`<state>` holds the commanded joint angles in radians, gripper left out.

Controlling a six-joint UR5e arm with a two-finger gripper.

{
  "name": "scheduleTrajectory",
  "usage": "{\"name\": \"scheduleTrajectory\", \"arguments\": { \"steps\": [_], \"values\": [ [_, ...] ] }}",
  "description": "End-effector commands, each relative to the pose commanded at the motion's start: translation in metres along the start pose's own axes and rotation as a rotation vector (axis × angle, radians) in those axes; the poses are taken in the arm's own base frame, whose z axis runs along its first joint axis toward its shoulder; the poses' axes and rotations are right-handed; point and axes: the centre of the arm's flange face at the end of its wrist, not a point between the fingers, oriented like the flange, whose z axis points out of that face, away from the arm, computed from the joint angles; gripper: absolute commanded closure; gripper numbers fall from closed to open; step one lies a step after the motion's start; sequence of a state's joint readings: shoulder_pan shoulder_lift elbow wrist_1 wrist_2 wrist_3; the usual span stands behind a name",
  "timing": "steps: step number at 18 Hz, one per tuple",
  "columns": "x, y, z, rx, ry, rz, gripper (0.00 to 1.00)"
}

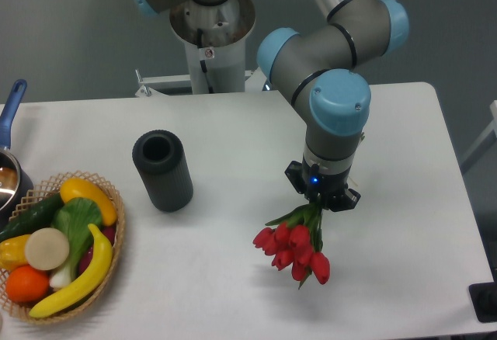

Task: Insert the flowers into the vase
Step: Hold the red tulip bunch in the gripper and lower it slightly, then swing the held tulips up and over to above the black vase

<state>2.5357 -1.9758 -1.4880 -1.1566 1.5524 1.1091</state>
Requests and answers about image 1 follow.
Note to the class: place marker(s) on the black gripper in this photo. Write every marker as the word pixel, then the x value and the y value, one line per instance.
pixel 332 190

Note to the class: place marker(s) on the red tulip bouquet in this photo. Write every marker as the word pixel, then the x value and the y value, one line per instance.
pixel 295 241

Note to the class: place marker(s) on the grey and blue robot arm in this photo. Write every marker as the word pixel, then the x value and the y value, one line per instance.
pixel 314 73

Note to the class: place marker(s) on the dark grey ribbed vase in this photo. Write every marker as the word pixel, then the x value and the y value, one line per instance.
pixel 160 160

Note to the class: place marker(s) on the black device at table edge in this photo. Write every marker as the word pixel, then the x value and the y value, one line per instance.
pixel 483 298

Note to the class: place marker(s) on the metal clamp left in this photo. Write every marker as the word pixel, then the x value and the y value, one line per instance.
pixel 143 89

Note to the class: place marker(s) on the dark red vegetable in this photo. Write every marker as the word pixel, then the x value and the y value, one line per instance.
pixel 110 234

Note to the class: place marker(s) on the yellow banana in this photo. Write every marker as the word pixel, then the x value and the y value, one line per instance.
pixel 86 283

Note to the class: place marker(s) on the green bok choy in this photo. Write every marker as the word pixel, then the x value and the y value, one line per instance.
pixel 73 220

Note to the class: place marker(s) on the woven wicker basket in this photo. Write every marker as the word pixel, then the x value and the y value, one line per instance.
pixel 36 194

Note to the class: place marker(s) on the green cucumber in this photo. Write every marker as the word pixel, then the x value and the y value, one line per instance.
pixel 39 215

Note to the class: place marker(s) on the beige round slice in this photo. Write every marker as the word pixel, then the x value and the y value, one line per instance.
pixel 46 249

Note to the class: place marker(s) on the orange fruit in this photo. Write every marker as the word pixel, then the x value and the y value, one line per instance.
pixel 26 284

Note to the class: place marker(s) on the yellow bell pepper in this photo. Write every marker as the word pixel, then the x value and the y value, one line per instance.
pixel 13 252

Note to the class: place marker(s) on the white frame at right edge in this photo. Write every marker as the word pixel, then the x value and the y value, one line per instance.
pixel 484 141

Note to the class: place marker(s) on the blue handled saucepan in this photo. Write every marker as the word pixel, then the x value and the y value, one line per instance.
pixel 14 181

